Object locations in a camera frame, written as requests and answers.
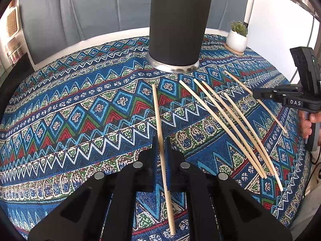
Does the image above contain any black side shelf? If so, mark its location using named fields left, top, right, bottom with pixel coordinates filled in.
left=5, top=53, right=36, bottom=81

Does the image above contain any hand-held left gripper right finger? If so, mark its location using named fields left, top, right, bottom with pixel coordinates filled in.
left=164, top=144, right=294, bottom=241

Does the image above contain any blue patterned tablecloth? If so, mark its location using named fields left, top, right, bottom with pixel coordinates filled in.
left=0, top=34, right=310, bottom=241

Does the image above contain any person's right hand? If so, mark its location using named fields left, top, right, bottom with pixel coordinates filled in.
left=298, top=110, right=321, bottom=139

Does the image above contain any succulent in white pot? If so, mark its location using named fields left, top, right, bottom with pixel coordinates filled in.
left=226, top=21, right=249, bottom=53

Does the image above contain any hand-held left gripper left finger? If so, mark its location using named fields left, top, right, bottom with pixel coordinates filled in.
left=27, top=137, right=161, bottom=241

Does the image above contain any group of wooden chopsticks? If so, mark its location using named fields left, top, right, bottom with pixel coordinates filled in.
left=179, top=70, right=288, bottom=192

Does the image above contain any light wooden chopstick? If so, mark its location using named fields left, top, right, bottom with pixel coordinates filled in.
left=152, top=84, right=176, bottom=235

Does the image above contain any pink cosmetic jar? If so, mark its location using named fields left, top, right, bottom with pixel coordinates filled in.
left=4, top=39, right=24, bottom=64

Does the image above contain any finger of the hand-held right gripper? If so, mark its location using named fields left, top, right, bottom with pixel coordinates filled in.
left=252, top=85, right=303, bottom=102

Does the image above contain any white refrigerator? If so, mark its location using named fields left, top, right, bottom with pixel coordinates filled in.
left=244, top=0, right=321, bottom=93

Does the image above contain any black cylindrical utensil holder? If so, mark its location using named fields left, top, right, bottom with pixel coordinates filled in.
left=147, top=0, right=213, bottom=74

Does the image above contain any round wooden coaster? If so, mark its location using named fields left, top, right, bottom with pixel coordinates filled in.
left=224, top=44, right=245, bottom=57

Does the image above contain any wooden paddle hairbrush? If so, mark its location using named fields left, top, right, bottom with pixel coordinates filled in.
left=5, top=6, right=20, bottom=38

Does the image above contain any grey cloth backdrop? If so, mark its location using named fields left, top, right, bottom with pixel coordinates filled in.
left=19, top=0, right=251, bottom=64

